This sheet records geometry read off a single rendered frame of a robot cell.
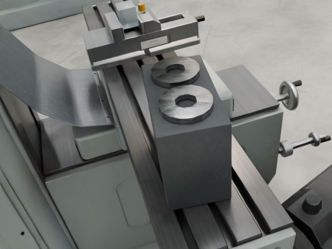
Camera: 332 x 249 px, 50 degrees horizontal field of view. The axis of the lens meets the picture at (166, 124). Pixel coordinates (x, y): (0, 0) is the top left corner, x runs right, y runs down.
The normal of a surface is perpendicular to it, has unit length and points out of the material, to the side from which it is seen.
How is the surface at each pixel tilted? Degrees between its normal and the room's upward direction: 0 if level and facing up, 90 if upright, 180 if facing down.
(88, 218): 90
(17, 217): 88
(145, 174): 0
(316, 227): 45
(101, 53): 90
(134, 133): 0
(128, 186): 90
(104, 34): 0
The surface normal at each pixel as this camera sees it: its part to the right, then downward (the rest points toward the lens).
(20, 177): 0.68, 0.40
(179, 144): 0.15, 0.63
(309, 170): -0.11, -0.75
